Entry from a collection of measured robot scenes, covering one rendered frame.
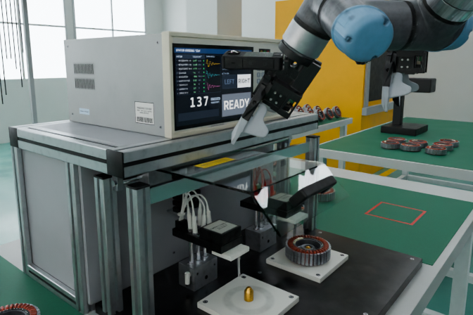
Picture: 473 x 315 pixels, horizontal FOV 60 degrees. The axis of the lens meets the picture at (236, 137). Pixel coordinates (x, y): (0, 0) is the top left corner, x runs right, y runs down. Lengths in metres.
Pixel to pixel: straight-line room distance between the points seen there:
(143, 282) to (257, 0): 6.87
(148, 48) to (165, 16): 8.21
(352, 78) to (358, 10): 3.84
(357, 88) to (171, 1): 5.40
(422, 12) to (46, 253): 0.91
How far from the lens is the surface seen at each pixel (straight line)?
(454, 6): 0.66
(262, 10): 7.37
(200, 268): 0.95
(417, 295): 1.06
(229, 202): 1.18
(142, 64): 0.86
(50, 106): 7.69
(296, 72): 0.76
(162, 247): 1.03
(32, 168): 1.04
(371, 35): 0.61
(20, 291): 1.11
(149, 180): 0.82
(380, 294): 0.99
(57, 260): 1.04
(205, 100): 0.87
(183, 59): 0.82
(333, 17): 0.64
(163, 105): 0.82
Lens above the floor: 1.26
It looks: 10 degrees down
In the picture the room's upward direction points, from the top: straight up
